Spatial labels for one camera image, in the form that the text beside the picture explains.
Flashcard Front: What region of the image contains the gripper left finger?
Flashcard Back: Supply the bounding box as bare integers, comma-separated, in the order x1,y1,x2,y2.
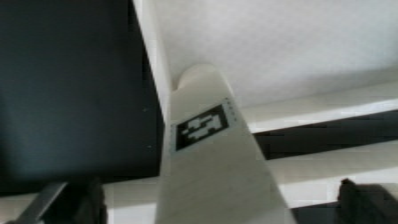
14,178,108,224

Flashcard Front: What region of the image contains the white desk tabletop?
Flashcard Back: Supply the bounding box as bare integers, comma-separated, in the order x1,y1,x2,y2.
131,0,398,132

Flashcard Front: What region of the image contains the white U-shaped obstacle fence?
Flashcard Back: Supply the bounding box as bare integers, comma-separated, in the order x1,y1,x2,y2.
0,140,398,224

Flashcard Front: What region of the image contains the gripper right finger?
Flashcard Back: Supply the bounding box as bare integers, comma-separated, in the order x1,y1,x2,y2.
335,179,398,224

